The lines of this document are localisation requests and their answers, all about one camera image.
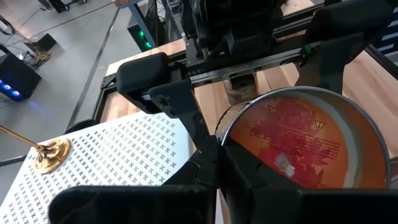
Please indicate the black box on floor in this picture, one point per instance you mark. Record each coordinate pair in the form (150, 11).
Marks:
(43, 42)

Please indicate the black computer tower blue lights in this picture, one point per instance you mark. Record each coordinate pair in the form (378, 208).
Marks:
(18, 74)

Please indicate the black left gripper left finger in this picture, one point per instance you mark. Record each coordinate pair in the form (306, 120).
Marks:
(130, 205)

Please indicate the white perforated metal shelf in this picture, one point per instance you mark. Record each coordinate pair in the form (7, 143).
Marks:
(118, 149)

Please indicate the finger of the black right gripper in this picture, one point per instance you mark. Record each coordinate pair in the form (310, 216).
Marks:
(335, 56)
(143, 77)

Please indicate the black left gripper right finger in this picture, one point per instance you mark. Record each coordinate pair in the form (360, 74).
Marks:
(280, 205)

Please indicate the brass candlestick holder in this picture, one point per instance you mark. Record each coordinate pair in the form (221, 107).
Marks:
(53, 155)

